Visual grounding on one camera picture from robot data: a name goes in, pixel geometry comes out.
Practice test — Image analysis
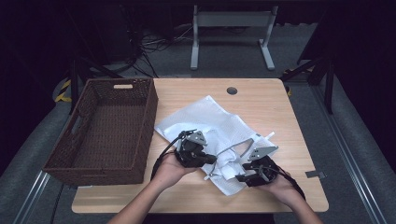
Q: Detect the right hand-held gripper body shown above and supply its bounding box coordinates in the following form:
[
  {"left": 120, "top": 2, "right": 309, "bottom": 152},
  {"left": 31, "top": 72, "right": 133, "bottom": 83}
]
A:
[{"left": 246, "top": 145, "right": 281, "bottom": 189}]

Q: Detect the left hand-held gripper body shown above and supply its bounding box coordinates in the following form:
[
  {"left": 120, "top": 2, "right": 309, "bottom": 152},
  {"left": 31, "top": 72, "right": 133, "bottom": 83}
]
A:
[{"left": 175, "top": 130, "right": 209, "bottom": 169}]

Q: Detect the white garment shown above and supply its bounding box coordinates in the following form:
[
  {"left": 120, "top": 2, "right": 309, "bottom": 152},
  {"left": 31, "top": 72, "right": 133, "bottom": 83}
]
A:
[{"left": 201, "top": 148, "right": 248, "bottom": 182}]

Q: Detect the white mesh laundry bag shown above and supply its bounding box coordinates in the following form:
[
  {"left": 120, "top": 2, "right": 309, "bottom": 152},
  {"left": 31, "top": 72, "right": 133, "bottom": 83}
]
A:
[{"left": 153, "top": 94, "right": 280, "bottom": 197}]

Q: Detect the brown wicker basket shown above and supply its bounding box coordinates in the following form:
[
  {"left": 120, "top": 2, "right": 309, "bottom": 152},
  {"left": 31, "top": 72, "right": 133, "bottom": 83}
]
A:
[{"left": 41, "top": 77, "right": 159, "bottom": 188}]

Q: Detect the person's left hand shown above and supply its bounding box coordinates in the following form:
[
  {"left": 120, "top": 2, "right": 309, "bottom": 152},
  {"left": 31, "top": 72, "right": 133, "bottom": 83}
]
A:
[{"left": 151, "top": 151, "right": 199, "bottom": 191}]

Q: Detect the person's right hand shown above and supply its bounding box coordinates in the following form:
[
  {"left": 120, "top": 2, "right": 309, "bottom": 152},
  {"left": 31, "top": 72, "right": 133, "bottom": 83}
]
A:
[{"left": 256, "top": 173, "right": 303, "bottom": 209}]

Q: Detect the grey tape piece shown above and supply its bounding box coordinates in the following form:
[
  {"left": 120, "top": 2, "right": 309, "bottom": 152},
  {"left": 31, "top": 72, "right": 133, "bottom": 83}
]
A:
[{"left": 304, "top": 170, "right": 328, "bottom": 179}]

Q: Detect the black angled stand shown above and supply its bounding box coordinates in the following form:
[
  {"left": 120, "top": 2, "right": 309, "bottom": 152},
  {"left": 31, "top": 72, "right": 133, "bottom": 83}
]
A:
[{"left": 279, "top": 54, "right": 336, "bottom": 116}]

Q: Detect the black tripod stand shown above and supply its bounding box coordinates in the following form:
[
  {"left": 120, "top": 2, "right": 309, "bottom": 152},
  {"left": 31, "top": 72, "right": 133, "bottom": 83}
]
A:
[{"left": 66, "top": 54, "right": 124, "bottom": 116}]

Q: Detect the yellow black hazard tape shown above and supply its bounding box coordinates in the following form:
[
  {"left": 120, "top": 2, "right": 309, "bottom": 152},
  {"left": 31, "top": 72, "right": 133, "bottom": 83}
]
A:
[{"left": 54, "top": 78, "right": 73, "bottom": 104}]

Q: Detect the left hand-held gripper cable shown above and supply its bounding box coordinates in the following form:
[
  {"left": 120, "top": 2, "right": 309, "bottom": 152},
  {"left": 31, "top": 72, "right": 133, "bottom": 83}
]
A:
[{"left": 149, "top": 130, "right": 198, "bottom": 181}]

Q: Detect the hand-held gripper cable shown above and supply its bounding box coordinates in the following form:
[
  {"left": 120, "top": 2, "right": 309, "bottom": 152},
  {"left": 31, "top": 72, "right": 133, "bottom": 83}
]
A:
[
  {"left": 273, "top": 164, "right": 306, "bottom": 202},
  {"left": 149, "top": 130, "right": 198, "bottom": 181}
]

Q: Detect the right hand-held gripper cable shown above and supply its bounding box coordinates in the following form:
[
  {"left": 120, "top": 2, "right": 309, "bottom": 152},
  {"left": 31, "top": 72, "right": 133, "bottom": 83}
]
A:
[{"left": 273, "top": 164, "right": 306, "bottom": 202}]

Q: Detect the metal floor rail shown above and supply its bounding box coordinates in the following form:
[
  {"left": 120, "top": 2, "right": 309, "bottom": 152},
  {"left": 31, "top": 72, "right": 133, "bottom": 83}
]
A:
[
  {"left": 311, "top": 83, "right": 390, "bottom": 224},
  {"left": 12, "top": 170, "right": 51, "bottom": 224}
]

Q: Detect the tangle of black floor cables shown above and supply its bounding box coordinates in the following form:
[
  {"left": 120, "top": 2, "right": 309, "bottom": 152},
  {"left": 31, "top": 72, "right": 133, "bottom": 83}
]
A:
[{"left": 122, "top": 21, "right": 195, "bottom": 78}]

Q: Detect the white metal stand frame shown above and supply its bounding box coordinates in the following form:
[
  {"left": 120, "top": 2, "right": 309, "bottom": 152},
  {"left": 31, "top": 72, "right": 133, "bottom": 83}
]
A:
[{"left": 190, "top": 4, "right": 279, "bottom": 72}]

